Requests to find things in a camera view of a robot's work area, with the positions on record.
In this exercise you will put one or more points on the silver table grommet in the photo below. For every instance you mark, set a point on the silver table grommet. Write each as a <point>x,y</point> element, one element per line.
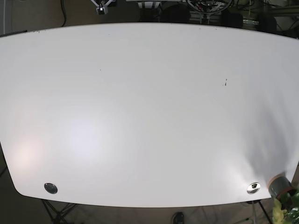
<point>253,188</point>
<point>50,188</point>

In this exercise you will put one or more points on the green potted plant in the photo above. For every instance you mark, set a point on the green potted plant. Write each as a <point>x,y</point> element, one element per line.
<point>286,209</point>

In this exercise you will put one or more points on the grey plant pot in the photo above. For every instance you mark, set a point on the grey plant pot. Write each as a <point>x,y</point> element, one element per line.
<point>279,185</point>

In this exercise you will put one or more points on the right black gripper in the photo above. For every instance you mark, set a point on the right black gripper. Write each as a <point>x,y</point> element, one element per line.
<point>102,6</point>

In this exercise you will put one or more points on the left silver table grommet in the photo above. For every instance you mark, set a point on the left silver table grommet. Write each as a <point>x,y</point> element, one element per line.
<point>50,188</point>

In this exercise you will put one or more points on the right silver table grommet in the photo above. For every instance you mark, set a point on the right silver table grommet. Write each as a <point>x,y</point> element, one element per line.
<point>253,188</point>

